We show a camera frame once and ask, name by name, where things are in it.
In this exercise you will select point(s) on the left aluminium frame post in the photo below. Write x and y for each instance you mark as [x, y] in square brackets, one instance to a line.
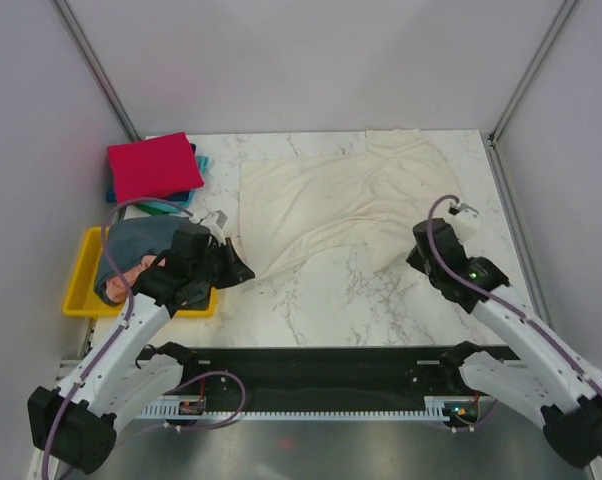
[89, 56]

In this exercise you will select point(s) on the cream white t shirt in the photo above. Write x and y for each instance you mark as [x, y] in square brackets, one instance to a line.
[292, 209]

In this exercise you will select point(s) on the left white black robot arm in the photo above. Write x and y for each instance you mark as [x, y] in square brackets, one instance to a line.
[78, 421]

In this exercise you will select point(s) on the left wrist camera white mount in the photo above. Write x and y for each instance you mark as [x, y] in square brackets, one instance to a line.
[214, 222]

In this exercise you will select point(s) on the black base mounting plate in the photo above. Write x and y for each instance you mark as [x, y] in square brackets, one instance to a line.
[338, 377]

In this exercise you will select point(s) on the folded navy blue t shirt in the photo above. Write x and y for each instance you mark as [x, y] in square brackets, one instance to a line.
[112, 192]

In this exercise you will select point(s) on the grey blue t shirt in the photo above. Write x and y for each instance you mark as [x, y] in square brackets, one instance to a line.
[128, 241]

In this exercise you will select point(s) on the right aluminium frame post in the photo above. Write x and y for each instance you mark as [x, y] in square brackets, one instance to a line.
[543, 49]

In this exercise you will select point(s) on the folded magenta t shirt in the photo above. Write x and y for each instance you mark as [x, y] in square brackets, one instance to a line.
[174, 139]

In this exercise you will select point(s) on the yellow plastic tray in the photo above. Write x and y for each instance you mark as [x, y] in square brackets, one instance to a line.
[80, 299]

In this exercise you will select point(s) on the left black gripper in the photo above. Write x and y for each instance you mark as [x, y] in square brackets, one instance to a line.
[236, 271]

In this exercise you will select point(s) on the aluminium extrusion rail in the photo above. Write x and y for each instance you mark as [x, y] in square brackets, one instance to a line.
[66, 370]

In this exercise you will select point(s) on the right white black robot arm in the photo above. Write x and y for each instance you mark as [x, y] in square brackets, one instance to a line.
[557, 389]

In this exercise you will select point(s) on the aluminium frame post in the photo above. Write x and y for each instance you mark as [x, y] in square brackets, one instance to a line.
[89, 56]
[543, 49]

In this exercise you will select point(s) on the white slotted cable duct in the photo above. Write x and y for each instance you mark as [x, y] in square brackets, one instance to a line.
[427, 409]

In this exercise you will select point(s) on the folded green t shirt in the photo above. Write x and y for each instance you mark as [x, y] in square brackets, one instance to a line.
[150, 210]

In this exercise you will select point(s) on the folded turquoise t shirt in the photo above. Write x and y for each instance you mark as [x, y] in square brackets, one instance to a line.
[186, 200]

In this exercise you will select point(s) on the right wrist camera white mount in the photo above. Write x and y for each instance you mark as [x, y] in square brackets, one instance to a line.
[465, 220]

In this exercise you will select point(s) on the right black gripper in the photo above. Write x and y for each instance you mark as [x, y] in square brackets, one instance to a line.
[414, 259]

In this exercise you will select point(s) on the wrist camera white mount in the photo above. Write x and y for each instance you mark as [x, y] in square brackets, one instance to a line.
[465, 220]
[214, 222]

